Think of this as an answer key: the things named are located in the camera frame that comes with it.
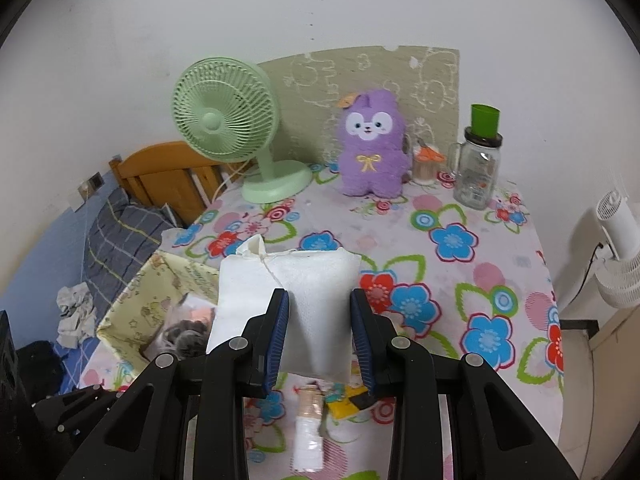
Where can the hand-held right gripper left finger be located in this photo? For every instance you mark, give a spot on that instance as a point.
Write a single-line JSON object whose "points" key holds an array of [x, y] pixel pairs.
{"points": [[277, 340]]}

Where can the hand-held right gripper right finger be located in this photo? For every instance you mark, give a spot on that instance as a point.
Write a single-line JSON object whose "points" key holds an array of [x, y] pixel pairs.
{"points": [[362, 340]]}

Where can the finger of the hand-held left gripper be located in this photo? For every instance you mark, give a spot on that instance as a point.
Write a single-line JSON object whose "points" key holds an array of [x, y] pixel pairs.
{"points": [[75, 410]]}

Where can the yellow printed fabric storage box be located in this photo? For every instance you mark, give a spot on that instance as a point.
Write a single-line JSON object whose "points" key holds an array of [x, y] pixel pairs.
{"points": [[125, 310]]}

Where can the yellow packet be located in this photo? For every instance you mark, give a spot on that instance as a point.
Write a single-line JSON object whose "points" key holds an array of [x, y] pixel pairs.
{"points": [[345, 405]]}

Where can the clear plastic packet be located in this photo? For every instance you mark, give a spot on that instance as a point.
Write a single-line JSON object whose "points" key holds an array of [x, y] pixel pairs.
{"points": [[195, 310]]}

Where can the grey fluffy item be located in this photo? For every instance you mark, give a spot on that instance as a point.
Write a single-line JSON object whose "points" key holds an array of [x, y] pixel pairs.
{"points": [[182, 340]]}

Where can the crumpled white cloth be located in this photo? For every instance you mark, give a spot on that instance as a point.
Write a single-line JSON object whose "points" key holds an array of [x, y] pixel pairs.
{"points": [[75, 310]]}

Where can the pink white tube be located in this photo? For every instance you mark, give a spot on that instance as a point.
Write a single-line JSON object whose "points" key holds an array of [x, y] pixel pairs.
{"points": [[307, 440]]}

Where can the blue bed sheet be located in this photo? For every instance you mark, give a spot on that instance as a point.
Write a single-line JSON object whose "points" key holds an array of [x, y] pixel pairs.
{"points": [[45, 260]]}

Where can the floral tablecloth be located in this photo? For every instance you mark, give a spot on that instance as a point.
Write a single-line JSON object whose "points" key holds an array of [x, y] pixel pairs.
{"points": [[450, 240]]}

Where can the purple plush toy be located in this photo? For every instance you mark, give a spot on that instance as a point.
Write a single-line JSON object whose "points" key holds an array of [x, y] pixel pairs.
{"points": [[370, 170]]}

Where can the grey plaid pillow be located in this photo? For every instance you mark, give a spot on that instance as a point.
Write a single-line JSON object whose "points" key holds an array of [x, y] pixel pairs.
{"points": [[125, 240]]}

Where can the glass jar with green lid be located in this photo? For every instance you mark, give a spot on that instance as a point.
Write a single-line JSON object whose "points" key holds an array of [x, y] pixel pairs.
{"points": [[475, 185]]}

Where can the wooden headboard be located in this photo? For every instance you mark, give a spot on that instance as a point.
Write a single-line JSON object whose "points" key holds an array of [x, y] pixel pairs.
{"points": [[160, 175]]}

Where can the green desk fan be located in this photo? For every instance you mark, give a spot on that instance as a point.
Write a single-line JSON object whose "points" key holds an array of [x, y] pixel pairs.
{"points": [[212, 122]]}

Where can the beige cabinet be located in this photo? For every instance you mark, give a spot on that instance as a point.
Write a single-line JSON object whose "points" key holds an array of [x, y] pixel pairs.
{"points": [[610, 385]]}

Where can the white fan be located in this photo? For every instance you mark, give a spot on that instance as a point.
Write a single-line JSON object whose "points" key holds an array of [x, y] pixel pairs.
{"points": [[617, 280]]}

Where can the green printed board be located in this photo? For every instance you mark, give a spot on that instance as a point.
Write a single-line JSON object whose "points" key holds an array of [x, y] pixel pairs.
{"points": [[310, 80]]}

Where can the wall outlet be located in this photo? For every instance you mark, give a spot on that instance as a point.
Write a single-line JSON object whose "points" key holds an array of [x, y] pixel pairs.
{"points": [[95, 180]]}

